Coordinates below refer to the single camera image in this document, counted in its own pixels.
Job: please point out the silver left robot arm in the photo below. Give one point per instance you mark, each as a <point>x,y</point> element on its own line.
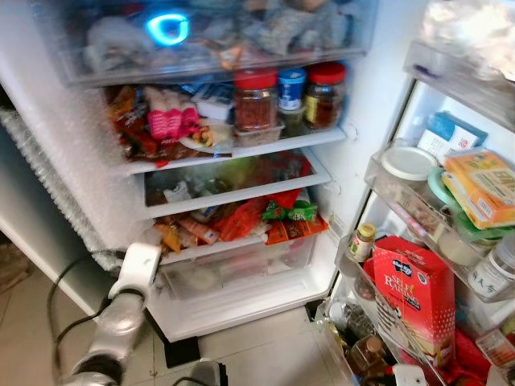
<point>121,318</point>

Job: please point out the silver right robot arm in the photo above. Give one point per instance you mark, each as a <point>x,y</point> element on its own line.
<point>201,374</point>

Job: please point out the white edged fridge shelf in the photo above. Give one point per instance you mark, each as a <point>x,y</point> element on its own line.
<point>265,151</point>

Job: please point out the clear fridge tray drawer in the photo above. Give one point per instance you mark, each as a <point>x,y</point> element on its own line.
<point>233,193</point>

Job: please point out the black fridge foot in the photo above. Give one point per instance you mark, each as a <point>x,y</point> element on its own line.
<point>183,352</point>

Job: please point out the orange food packet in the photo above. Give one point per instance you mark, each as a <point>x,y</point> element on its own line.
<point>483,189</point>

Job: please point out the green lid container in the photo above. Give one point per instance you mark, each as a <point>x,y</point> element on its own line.
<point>438,197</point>

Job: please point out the white bottle grey cap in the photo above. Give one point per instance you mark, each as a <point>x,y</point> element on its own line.
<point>495,269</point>

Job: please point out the blue and white box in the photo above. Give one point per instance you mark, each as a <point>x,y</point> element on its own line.
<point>455,133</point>

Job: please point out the white lid jar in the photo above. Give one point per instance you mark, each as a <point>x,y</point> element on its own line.
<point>406,165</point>

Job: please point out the red carton box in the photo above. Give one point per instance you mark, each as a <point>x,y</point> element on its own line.
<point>414,297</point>

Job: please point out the small yellow cap bottle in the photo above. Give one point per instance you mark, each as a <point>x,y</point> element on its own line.
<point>364,243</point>

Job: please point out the white refrigerator door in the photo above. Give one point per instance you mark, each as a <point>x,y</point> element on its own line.
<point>378,104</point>

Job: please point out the clear plastic bag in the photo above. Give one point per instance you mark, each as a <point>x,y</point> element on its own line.
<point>471,32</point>

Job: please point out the red lid jar dark contents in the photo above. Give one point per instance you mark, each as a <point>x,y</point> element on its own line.
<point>325,95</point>

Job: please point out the brown glass bottle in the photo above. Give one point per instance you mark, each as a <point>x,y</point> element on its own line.
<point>368,355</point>

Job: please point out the green snack packet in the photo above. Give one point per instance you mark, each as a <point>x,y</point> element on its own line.
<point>290,209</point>

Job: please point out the blue lid small jar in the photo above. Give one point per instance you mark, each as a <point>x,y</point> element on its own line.
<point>291,87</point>

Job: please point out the clear food container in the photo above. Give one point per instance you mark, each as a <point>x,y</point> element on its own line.
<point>257,137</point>

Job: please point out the red snack packet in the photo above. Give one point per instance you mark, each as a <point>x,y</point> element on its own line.
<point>240,221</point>

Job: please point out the clear crisper drawer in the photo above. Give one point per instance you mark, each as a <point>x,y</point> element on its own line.
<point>241,269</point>

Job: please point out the clear chiller drawer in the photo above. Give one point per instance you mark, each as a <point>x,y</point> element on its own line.
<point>241,48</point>

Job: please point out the white and blue carton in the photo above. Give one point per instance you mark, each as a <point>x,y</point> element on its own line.
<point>216,103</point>

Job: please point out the white plate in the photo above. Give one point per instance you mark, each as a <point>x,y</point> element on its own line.
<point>197,145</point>

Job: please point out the pink food package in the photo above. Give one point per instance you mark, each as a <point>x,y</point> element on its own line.
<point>170,119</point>

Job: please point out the white refrigerator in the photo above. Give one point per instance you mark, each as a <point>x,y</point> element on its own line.
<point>56,177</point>

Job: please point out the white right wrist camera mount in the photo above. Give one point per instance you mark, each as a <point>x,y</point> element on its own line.
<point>410,376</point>

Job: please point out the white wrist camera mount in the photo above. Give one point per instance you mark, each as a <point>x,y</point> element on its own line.
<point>137,269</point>
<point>410,376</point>

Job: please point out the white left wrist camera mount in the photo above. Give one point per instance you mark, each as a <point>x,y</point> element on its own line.
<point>137,269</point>

